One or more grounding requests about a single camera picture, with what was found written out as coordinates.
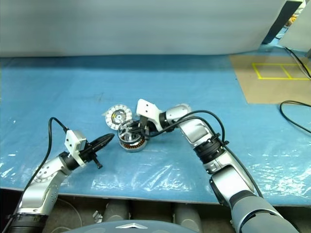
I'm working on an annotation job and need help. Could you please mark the white board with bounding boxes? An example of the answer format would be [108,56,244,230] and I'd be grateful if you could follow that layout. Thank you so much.
[278,0,311,53]

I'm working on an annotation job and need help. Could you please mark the dark grey panel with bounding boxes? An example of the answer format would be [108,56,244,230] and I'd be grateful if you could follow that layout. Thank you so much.
[261,0,296,45]

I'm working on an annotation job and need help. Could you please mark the brown cardboard sheet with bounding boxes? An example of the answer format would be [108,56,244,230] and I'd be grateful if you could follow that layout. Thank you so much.
[229,54,311,104]

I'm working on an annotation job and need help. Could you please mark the white foam backdrop sheet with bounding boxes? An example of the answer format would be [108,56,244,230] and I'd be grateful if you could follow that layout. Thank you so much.
[0,0,290,58]

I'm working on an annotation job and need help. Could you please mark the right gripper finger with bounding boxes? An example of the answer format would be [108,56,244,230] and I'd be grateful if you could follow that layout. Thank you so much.
[138,116,148,133]
[130,125,145,137]

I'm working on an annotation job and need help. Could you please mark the thin black and white cables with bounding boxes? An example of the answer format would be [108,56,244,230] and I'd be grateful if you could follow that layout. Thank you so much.
[284,46,311,80]

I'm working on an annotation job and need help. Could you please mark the silver round motor cover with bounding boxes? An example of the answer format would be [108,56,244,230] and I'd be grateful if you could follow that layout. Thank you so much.
[104,103,133,129]

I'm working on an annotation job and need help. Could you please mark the blue plastic table cover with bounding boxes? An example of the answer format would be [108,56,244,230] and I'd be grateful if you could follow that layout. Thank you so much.
[0,42,311,206]

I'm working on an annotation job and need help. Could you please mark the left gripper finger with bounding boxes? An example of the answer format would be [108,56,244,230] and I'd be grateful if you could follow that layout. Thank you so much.
[91,136,114,152]
[87,133,114,147]

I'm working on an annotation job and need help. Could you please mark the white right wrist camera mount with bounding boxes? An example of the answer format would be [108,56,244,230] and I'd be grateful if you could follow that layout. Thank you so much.
[135,99,163,133]

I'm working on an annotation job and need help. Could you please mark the grey rounded cylinder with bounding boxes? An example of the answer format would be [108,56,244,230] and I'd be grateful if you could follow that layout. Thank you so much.
[173,203,202,228]
[103,200,131,223]

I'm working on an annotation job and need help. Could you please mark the motor stator with copper windings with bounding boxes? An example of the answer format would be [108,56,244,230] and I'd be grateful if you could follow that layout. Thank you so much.
[118,131,148,153]

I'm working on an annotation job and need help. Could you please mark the black cable loop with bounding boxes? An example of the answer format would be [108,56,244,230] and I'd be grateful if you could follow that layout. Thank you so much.
[279,100,311,134]

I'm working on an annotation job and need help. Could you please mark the grey robot torso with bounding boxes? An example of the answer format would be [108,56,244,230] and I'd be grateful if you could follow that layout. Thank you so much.
[62,219,230,233]

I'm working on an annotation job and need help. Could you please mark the small white bracket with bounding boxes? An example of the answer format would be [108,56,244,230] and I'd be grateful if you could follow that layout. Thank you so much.
[92,210,104,223]

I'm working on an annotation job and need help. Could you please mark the black motor rotor cap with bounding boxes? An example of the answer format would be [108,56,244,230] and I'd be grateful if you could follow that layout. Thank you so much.
[117,120,146,144]

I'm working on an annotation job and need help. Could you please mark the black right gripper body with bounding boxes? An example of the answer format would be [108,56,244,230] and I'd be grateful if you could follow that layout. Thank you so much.
[144,118,160,137]

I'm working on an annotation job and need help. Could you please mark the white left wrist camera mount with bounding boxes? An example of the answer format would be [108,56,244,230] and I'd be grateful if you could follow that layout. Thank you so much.
[64,130,89,168]

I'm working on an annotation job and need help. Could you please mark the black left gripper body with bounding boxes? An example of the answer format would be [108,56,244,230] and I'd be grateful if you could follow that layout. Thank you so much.
[80,143,103,170]

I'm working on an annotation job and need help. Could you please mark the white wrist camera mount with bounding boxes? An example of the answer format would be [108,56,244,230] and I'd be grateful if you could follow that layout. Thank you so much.
[64,130,89,168]
[135,99,163,133]

